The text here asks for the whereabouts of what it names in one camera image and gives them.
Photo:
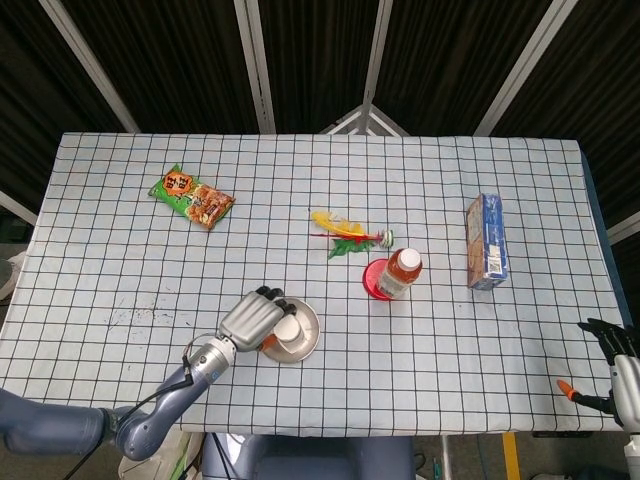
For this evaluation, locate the white metal frame post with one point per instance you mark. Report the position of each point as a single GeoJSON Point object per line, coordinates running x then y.
{"type": "Point", "coordinates": [376, 55]}
{"type": "Point", "coordinates": [257, 65]}
{"type": "Point", "coordinates": [90, 65]}
{"type": "Point", "coordinates": [525, 70]}

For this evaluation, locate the round metal plate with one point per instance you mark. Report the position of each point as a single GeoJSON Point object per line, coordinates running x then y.
{"type": "Point", "coordinates": [307, 340]}

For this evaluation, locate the white paper cup blue band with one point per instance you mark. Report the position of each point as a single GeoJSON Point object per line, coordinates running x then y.
{"type": "Point", "coordinates": [287, 330]}

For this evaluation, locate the grey-blue robot torso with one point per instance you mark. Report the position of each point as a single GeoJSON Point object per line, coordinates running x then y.
{"type": "Point", "coordinates": [310, 460]}

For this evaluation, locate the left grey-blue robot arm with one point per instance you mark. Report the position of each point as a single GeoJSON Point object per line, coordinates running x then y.
{"type": "Point", "coordinates": [165, 405]}

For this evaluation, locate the red round coaster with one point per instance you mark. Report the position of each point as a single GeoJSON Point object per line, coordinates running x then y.
{"type": "Point", "coordinates": [371, 280]}

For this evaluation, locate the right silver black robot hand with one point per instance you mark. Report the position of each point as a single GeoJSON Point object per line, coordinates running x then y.
{"type": "Point", "coordinates": [625, 390]}

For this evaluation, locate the tea bottle white cap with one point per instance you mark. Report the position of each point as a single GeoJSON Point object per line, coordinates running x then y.
{"type": "Point", "coordinates": [400, 272]}

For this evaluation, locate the grey metal table leg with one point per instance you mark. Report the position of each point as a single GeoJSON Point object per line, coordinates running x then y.
{"type": "Point", "coordinates": [445, 457]}

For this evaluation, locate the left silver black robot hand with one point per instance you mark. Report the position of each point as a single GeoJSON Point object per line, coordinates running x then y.
{"type": "Point", "coordinates": [250, 320]}

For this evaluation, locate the colourful feather shuttlecock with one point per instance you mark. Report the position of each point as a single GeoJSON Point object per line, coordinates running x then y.
{"type": "Point", "coordinates": [345, 232]}

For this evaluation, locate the checkered tablecloth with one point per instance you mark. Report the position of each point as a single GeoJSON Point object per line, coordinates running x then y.
{"type": "Point", "coordinates": [400, 375]}

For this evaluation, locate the white triangular metal frame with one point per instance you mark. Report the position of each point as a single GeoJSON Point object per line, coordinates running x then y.
{"type": "Point", "coordinates": [367, 116]}

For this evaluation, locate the green snack bag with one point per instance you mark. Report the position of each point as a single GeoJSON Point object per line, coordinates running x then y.
{"type": "Point", "coordinates": [195, 200]}

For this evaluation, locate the blue biscuit box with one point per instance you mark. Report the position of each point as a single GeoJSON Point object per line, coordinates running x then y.
{"type": "Point", "coordinates": [487, 240]}

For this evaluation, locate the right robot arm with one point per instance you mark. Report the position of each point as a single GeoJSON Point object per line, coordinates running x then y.
{"type": "Point", "coordinates": [634, 460]}

